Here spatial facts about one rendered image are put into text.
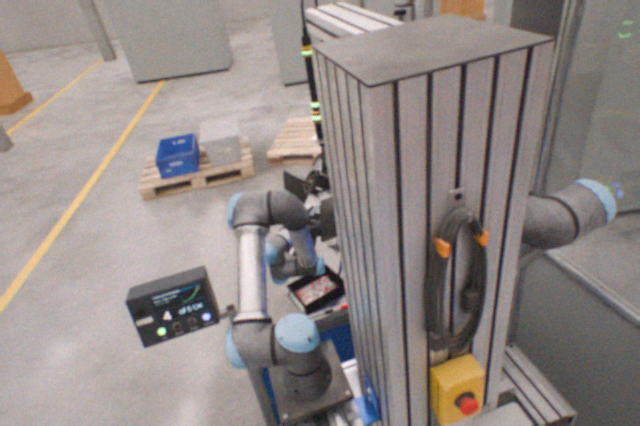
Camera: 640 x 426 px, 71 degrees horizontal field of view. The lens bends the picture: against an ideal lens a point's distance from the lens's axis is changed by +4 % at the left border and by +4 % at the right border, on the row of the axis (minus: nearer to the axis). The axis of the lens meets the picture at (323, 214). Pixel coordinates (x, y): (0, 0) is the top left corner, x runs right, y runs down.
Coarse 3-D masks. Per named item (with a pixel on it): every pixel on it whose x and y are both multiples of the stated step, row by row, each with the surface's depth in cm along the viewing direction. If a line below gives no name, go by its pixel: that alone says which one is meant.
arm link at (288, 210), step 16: (272, 192) 136; (272, 208) 134; (288, 208) 135; (304, 208) 140; (288, 224) 139; (304, 224) 142; (304, 240) 150; (304, 256) 157; (320, 256) 169; (304, 272) 167; (320, 272) 167
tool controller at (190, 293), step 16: (192, 272) 152; (144, 288) 148; (160, 288) 145; (176, 288) 145; (192, 288) 146; (208, 288) 148; (128, 304) 142; (144, 304) 143; (160, 304) 145; (176, 304) 146; (192, 304) 148; (208, 304) 149; (144, 320) 145; (176, 320) 148; (208, 320) 151; (144, 336) 146; (160, 336) 148; (176, 336) 149
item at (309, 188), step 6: (312, 174) 199; (318, 174) 193; (324, 174) 196; (306, 180) 201; (318, 180) 192; (324, 180) 194; (306, 186) 200; (312, 186) 195; (318, 186) 193; (324, 186) 194; (330, 186) 195; (306, 192) 196; (312, 192) 194; (318, 192) 194
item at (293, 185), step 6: (288, 174) 221; (288, 180) 222; (294, 180) 217; (300, 180) 211; (288, 186) 224; (294, 186) 218; (300, 186) 213; (288, 192) 225; (294, 192) 220; (300, 192) 216; (300, 198) 219; (306, 198) 215
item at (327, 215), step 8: (328, 200) 188; (320, 208) 186; (328, 208) 184; (320, 216) 183; (328, 216) 181; (328, 224) 178; (328, 232) 176; (336, 232) 174; (320, 240) 176; (328, 240) 174
